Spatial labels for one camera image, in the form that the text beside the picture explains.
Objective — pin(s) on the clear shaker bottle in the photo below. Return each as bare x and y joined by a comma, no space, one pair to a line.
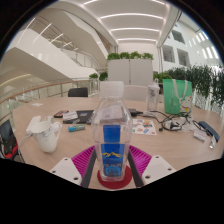
153,96

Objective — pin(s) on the black chair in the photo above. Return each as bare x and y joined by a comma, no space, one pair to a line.
78,92

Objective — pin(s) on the dark blue flat case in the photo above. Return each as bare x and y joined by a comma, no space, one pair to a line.
209,130

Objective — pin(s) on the white chair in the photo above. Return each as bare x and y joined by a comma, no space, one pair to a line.
135,93

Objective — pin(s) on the ceiling light strips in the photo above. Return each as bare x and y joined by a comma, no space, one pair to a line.
133,16

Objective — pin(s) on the flat round red coaster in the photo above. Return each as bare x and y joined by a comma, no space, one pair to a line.
115,185

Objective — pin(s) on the clear blue-labelled water bottle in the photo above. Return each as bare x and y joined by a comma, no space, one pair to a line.
112,156

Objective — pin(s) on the small white box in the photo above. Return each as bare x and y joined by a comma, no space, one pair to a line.
200,135

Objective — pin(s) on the green hedge plant row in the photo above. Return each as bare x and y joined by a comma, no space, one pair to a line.
200,83

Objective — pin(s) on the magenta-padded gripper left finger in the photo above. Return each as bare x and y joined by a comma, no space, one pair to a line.
66,170

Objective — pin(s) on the white cabinet with plants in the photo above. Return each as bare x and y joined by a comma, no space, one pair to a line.
133,71

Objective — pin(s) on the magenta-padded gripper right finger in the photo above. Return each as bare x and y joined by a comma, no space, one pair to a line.
156,168

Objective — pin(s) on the white power strip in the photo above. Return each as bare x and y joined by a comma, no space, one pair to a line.
32,124

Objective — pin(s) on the black notebook with packet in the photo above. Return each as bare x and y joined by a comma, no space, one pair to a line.
85,116

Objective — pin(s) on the colourful sticker sheet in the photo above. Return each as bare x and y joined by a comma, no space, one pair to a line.
145,127

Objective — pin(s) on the white mug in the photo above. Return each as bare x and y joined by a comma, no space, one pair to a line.
45,136

